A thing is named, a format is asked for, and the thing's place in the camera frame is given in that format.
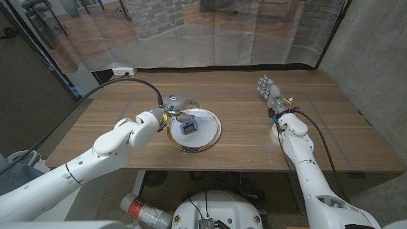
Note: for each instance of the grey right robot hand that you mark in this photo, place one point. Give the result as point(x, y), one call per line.
point(274, 94)

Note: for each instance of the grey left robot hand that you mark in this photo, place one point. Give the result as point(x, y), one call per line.
point(176, 101)

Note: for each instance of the small blue toy camera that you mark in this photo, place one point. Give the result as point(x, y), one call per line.
point(189, 128)

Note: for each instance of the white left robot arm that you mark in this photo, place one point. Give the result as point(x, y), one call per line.
point(108, 149)

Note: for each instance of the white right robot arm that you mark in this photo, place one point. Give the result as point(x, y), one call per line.
point(305, 165)

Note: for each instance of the white paper plate gold rim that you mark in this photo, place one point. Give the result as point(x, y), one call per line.
point(206, 133)

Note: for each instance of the white tape roll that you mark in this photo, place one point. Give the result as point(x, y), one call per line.
point(273, 136)

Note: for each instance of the wooden table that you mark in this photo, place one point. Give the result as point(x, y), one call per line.
point(222, 93)

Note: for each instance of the white power strip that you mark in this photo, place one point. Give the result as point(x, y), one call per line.
point(124, 71)

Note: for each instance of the printed room backdrop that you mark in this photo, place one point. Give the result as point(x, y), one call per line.
point(206, 38)

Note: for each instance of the black round fan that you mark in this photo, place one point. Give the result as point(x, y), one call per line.
point(154, 178)

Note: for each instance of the white table leg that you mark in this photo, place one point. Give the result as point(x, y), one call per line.
point(139, 183)

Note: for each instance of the grey table leg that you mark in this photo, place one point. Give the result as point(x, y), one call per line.
point(297, 191)

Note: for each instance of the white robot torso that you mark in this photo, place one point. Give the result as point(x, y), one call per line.
point(219, 206)

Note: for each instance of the white cylinder with red label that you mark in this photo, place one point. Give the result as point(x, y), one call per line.
point(146, 211)

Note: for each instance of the person in blue jeans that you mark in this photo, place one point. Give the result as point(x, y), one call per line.
point(14, 175)

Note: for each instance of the grey perforated wall panel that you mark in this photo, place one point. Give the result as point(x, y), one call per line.
point(28, 95)

